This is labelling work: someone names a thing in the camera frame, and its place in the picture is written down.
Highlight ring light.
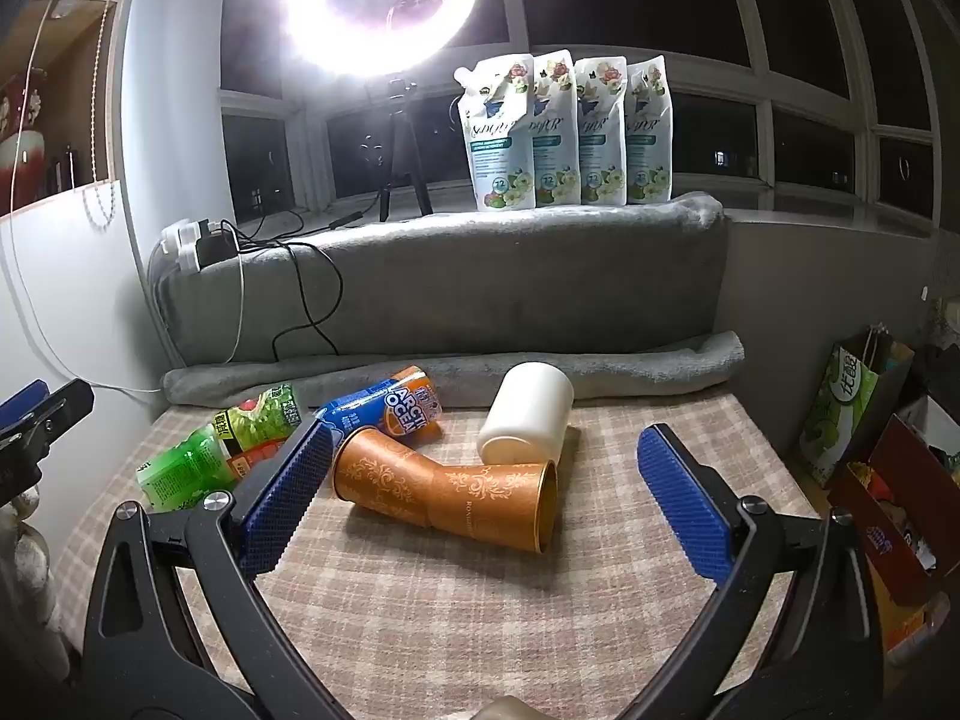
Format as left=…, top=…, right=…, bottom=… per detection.
left=280, top=0, right=505, bottom=80

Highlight green paper bag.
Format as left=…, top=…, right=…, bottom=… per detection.
left=798, top=325, right=917, bottom=490

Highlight black tripod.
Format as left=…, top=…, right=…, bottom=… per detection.
left=363, top=72, right=436, bottom=224

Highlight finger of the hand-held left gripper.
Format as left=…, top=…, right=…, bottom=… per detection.
left=0, top=379, right=95, bottom=500

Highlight grey fleece blanket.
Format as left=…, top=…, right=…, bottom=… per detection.
left=146, top=190, right=729, bottom=370

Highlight white cable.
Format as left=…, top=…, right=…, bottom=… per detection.
left=0, top=11, right=248, bottom=395

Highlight checked beige tablecloth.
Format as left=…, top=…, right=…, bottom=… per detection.
left=56, top=388, right=833, bottom=720

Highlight green drink bottle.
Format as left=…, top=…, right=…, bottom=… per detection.
left=136, top=383, right=305, bottom=512

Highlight black cable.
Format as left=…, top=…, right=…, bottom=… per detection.
left=216, top=187, right=392, bottom=358

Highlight white bead chain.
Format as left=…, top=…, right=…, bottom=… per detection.
left=81, top=0, right=122, bottom=227

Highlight black power adapter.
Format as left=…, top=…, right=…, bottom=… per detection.
left=196, top=228, right=238, bottom=269

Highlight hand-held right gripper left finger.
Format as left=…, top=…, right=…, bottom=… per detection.
left=81, top=420, right=338, bottom=720

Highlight white floral refill pouch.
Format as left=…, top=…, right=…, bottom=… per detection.
left=525, top=49, right=579, bottom=209
left=625, top=55, right=674, bottom=204
left=454, top=53, right=538, bottom=213
left=574, top=55, right=630, bottom=206

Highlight red vase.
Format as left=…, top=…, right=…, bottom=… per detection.
left=0, top=73, right=47, bottom=212

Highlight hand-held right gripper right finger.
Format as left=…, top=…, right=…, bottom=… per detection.
left=636, top=424, right=890, bottom=720

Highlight red cardboard box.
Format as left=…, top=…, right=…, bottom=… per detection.
left=828, top=412, right=960, bottom=610

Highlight orange patterned paper cup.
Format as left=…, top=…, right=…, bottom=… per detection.
left=427, top=460, right=560, bottom=554
left=332, top=425, right=452, bottom=527

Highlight white plastic cup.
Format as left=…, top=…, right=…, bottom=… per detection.
left=478, top=361, right=575, bottom=466

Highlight blue and orange drink can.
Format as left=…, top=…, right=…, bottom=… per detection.
left=315, top=365, right=446, bottom=445

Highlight white power strip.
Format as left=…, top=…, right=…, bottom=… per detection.
left=156, top=218, right=220, bottom=275

